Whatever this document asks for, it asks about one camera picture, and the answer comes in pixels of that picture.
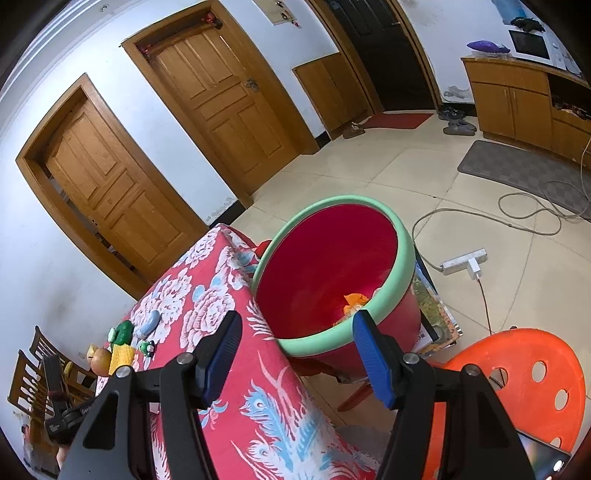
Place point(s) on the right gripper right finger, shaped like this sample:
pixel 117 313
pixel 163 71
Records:
pixel 480 441

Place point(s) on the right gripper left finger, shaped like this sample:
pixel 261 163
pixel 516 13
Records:
pixel 114 442

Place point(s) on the yellow foam fruit net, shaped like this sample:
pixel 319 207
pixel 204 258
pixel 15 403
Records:
pixel 121 355

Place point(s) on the small green blue toy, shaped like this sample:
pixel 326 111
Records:
pixel 147 348

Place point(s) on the light blue plastic toy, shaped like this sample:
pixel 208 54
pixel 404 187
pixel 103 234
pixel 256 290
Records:
pixel 147 327

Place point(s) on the orange peel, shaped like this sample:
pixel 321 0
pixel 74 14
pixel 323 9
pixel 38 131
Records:
pixel 354 302

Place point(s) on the person's left hand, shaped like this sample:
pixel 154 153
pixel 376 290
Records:
pixel 61 455

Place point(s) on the wooden chair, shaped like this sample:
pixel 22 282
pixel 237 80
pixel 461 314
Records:
pixel 50 355
pixel 29 394

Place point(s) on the smartphone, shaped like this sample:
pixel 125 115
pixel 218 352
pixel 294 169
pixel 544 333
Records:
pixel 547 460

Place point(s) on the red apple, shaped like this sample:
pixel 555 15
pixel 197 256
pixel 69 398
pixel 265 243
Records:
pixel 100 363

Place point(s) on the yellow pear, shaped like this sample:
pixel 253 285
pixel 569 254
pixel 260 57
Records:
pixel 90 352

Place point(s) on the orange plastic stool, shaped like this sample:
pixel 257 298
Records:
pixel 539 382

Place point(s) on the green clover-shaped container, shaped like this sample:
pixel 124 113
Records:
pixel 122 334

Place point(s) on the books under bucket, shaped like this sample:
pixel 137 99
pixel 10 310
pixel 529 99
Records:
pixel 439 329

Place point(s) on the red floral tablecloth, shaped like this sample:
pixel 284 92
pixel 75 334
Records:
pixel 264 425

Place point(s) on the white power strip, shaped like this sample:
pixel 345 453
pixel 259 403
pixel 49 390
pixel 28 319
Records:
pixel 471 262

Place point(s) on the left wooden door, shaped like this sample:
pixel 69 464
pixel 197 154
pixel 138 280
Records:
pixel 104 193

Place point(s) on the wooden door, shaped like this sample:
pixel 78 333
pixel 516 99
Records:
pixel 223 93
pixel 104 193

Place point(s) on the red bucket green rim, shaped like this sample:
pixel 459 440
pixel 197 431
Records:
pixel 337 247

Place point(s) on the grey floor mat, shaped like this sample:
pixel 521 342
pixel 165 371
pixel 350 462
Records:
pixel 530 172

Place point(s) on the grey shoes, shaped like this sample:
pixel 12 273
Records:
pixel 457 125

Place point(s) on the red door mat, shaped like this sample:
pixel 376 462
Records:
pixel 399 121

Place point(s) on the brown shoe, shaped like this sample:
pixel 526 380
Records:
pixel 353 130

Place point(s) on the wooden sideboard cabinet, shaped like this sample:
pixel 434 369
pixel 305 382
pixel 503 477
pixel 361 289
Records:
pixel 532 106

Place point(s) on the middle wooden door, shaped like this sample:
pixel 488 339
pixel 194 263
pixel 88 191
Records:
pixel 223 93

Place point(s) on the black entrance door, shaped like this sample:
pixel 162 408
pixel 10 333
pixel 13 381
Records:
pixel 384 51

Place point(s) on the purple bag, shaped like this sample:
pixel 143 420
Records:
pixel 488 47

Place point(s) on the white microwave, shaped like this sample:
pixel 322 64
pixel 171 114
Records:
pixel 538 47

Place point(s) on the wooden wall panel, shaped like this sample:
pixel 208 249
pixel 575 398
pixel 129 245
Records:
pixel 334 91

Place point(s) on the wall fuse box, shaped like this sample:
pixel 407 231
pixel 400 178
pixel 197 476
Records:
pixel 277 12

